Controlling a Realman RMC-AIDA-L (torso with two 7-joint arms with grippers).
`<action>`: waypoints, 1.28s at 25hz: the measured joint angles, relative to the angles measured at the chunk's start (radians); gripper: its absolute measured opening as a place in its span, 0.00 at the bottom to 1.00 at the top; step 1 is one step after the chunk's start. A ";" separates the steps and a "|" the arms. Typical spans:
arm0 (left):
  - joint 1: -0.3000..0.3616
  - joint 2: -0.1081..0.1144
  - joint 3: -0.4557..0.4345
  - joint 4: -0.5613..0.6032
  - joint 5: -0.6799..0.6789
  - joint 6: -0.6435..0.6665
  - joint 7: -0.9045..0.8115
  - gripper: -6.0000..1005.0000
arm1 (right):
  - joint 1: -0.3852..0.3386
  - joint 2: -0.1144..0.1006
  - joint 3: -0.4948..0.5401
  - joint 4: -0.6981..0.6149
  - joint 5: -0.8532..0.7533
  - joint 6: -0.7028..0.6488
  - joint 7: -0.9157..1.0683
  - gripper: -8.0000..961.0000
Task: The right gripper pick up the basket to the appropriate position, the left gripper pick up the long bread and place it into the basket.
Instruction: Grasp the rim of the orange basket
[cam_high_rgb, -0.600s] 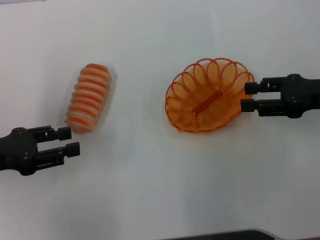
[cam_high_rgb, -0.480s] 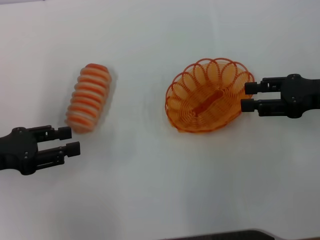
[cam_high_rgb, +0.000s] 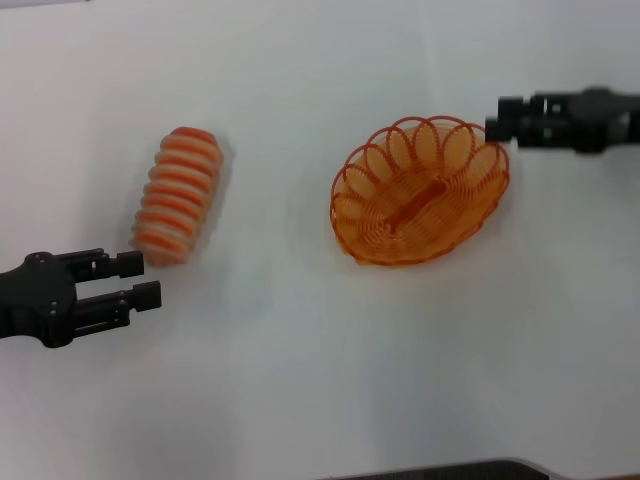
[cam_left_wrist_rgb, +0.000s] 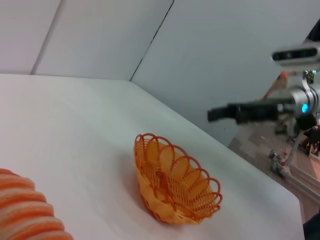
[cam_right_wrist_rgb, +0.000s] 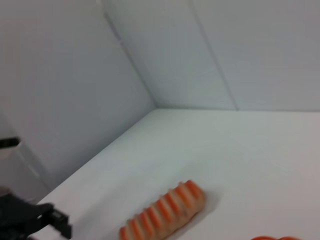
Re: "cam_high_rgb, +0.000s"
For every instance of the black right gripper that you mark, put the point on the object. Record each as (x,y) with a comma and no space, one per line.
(605,120)

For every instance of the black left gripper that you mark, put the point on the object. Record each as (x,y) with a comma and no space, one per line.
(35,295)

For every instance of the orange striped bread loaf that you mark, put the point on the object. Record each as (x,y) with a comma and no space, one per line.
(175,200)

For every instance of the orange woven plastic basket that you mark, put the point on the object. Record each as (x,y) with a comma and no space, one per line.
(400,235)

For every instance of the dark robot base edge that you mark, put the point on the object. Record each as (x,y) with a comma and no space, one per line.
(450,471)

